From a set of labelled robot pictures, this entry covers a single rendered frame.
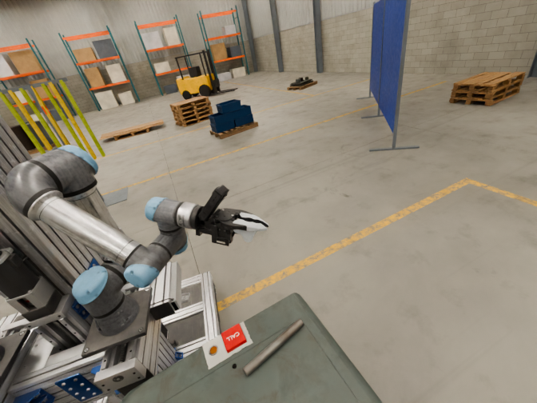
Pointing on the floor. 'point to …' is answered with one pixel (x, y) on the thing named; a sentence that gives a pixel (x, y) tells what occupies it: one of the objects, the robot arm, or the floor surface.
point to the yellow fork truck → (189, 86)
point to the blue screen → (388, 61)
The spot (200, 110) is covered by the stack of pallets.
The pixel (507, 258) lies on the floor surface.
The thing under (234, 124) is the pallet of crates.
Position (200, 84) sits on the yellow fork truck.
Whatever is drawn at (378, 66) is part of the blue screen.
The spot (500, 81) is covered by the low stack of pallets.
